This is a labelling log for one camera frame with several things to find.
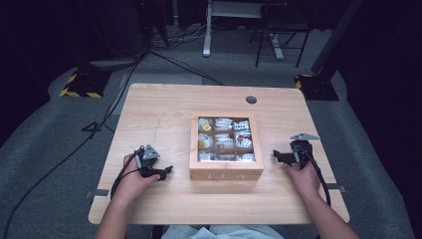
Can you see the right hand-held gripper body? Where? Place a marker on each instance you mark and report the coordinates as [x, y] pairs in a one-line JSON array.
[[304, 148]]

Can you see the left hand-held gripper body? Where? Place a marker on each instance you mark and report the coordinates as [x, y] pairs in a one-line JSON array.
[[147, 163]]

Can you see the wooden tea box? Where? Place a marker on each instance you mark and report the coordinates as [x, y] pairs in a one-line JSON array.
[[226, 169]]

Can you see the person's right hand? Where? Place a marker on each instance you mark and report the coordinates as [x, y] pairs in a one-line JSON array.
[[307, 181]]

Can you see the person's left hand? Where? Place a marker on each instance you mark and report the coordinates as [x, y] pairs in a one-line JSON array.
[[131, 186]]

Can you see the assorted tea bag packets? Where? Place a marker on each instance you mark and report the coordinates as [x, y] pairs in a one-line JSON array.
[[224, 141]]

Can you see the dark slanted stand with base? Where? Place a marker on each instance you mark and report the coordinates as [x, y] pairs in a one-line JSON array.
[[320, 88]]

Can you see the round grey table grommet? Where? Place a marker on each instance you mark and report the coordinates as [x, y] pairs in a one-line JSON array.
[[251, 99]]

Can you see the person's light clothing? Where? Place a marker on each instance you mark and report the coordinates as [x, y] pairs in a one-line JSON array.
[[225, 232]]

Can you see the stand base with striped tape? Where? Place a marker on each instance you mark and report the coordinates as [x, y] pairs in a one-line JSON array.
[[84, 84]]

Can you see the black metal chair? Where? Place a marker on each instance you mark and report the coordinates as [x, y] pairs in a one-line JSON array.
[[282, 25]]

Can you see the grey table bracket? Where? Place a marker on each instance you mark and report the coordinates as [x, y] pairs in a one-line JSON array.
[[337, 188], [98, 193]]

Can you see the white desk frame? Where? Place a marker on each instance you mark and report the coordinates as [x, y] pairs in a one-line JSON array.
[[207, 36]]

